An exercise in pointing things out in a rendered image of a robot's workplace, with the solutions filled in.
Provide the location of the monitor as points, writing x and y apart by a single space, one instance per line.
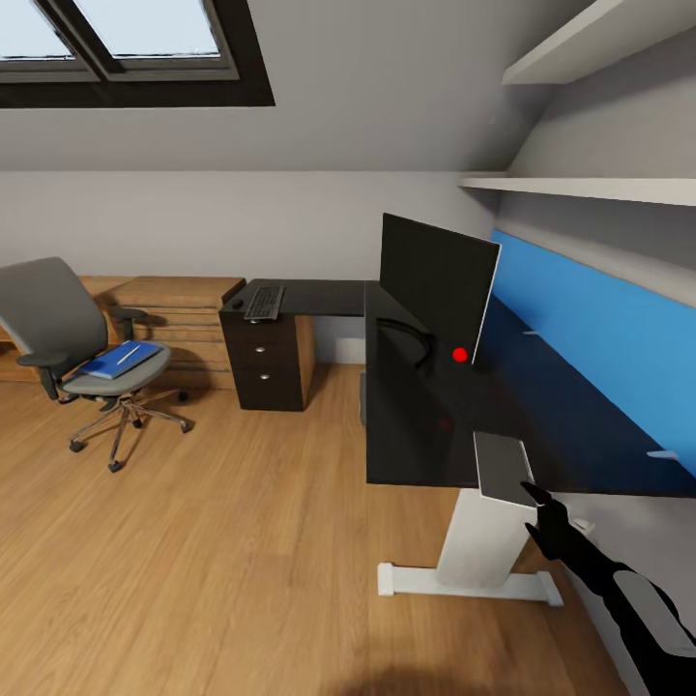
443 278

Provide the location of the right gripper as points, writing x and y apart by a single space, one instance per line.
553 534

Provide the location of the notebook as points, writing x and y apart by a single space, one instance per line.
502 466

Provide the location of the keyboard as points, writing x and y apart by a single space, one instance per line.
265 303

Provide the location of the folder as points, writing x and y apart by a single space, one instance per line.
119 359

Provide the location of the swivel chair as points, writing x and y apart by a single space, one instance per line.
49 313

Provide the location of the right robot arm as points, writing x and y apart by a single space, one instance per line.
663 650

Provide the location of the fixed window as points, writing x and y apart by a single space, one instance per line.
130 53

